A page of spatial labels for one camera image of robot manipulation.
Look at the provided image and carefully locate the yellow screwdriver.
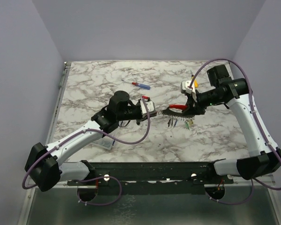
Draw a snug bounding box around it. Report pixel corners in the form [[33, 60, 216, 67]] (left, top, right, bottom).
[[191, 73, 198, 88]]

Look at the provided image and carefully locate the grey key organizer red handle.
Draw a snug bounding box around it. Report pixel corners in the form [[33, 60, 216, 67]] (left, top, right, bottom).
[[161, 105, 195, 119]]

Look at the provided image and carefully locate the aluminium rail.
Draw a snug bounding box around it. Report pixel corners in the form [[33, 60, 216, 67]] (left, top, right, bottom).
[[29, 165, 276, 188], [45, 61, 72, 144]]

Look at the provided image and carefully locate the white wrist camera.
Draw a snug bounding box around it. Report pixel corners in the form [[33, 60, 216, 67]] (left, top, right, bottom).
[[180, 81, 197, 102], [140, 96, 156, 117]]

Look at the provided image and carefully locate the blue red screwdriver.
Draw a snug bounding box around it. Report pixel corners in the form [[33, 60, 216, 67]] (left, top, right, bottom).
[[121, 79, 151, 90]]

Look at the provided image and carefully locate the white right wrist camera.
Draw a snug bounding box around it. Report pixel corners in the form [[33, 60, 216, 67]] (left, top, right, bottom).
[[180, 81, 197, 102]]

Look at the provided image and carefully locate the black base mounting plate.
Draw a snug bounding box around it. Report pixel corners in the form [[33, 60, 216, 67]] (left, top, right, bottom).
[[67, 160, 235, 195]]

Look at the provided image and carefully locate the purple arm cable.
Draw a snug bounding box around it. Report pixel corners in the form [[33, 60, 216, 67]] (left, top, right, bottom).
[[189, 58, 281, 205], [22, 98, 152, 207]]

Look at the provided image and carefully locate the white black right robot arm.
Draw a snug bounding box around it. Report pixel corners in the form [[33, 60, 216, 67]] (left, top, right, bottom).
[[180, 65, 281, 183]]

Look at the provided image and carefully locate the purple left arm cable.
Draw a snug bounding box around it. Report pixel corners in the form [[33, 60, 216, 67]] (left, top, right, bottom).
[[22, 98, 152, 207]]

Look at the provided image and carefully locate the aluminium front rail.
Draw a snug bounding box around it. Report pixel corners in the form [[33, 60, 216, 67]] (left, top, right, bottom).
[[29, 165, 276, 188]]

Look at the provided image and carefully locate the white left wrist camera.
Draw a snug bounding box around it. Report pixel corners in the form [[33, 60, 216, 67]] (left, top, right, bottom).
[[140, 96, 156, 117]]

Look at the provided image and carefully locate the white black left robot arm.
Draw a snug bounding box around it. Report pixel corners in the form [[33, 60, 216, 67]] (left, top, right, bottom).
[[22, 90, 156, 191]]

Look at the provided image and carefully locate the aluminium left side rail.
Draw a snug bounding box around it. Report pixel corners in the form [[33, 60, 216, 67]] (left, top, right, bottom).
[[45, 61, 72, 144]]

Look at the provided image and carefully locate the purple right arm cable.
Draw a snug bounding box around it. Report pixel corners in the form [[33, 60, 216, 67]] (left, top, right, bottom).
[[189, 58, 281, 205]]

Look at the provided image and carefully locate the green key tag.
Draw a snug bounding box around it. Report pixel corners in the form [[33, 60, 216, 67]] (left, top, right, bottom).
[[185, 121, 190, 130]]

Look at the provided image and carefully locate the clear plastic screw organizer box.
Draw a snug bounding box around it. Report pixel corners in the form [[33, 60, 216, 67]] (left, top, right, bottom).
[[92, 140, 115, 150]]

